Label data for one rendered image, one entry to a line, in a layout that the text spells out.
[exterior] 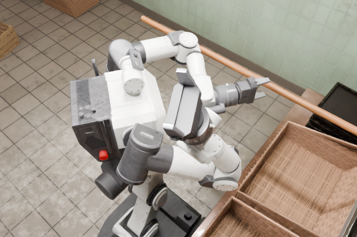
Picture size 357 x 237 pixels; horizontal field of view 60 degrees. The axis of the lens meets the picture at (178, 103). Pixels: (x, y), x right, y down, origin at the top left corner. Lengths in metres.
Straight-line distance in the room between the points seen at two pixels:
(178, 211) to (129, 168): 1.21
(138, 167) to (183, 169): 0.14
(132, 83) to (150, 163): 0.24
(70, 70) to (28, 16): 1.15
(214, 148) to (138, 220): 1.14
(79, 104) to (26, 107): 2.07
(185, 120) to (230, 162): 0.34
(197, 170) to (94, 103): 0.39
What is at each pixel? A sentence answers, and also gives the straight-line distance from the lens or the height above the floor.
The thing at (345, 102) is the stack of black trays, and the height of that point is 0.80.
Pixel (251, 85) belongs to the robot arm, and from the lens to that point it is 1.19.
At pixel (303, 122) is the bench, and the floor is 0.58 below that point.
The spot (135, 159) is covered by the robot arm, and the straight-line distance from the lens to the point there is 0.91.
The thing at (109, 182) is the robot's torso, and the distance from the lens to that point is 1.30.
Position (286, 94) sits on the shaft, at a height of 1.20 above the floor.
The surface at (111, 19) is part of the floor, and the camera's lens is 3.83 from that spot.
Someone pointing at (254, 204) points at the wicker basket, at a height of 0.72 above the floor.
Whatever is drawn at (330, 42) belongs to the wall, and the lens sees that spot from 2.68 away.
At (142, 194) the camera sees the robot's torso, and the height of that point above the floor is 0.66.
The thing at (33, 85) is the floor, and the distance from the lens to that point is 3.27.
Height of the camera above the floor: 2.17
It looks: 50 degrees down
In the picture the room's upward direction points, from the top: straight up
